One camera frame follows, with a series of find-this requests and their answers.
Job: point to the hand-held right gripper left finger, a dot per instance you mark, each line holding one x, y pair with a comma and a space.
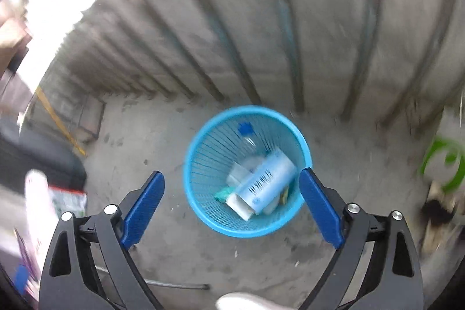
143, 208

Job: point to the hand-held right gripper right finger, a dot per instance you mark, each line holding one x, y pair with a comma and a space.
321, 208

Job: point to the yellow snack wrapper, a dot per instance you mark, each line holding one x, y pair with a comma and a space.
284, 195

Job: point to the white and blue carton box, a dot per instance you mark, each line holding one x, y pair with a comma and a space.
267, 183

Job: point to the blue mesh wastebasket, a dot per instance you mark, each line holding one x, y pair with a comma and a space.
203, 164

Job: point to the red and white snack bag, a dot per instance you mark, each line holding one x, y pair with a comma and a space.
69, 203

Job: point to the teal plastic bag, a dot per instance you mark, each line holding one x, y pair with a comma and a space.
222, 194

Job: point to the clear plastic cup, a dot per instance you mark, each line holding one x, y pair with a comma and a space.
238, 174

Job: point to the clear bottle with blue cap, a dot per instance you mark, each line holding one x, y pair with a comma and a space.
249, 139

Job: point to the purple snack bag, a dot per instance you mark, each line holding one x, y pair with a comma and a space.
27, 262

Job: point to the metal rod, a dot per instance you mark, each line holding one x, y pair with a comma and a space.
174, 284

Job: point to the white shoe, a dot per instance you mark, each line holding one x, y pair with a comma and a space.
247, 301

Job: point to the yellow broomstick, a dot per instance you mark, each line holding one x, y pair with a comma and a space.
58, 117

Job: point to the green and white object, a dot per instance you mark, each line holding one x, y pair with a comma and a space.
441, 164

